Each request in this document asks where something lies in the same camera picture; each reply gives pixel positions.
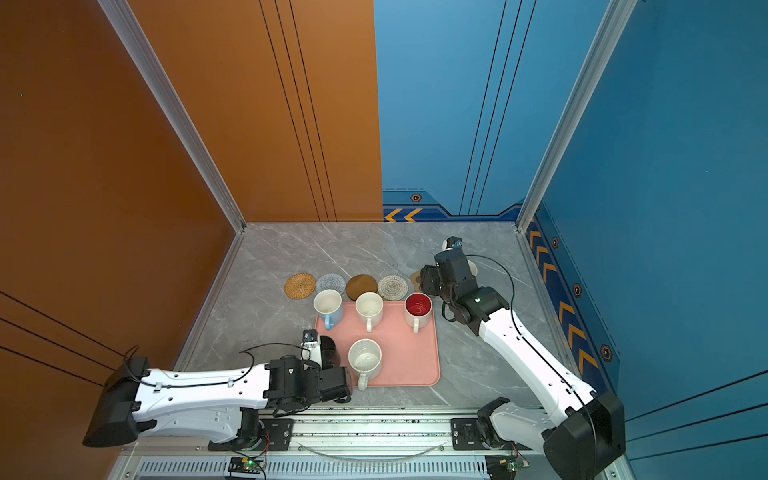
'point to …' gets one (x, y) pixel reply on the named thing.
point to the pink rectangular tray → (409, 359)
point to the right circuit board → (504, 467)
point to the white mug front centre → (365, 357)
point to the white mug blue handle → (328, 304)
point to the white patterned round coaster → (393, 287)
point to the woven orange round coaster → (300, 286)
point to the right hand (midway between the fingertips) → (427, 273)
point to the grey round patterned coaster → (330, 281)
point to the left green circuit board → (244, 464)
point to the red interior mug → (418, 310)
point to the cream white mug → (369, 308)
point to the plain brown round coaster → (359, 284)
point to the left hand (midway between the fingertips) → (332, 375)
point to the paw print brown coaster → (416, 280)
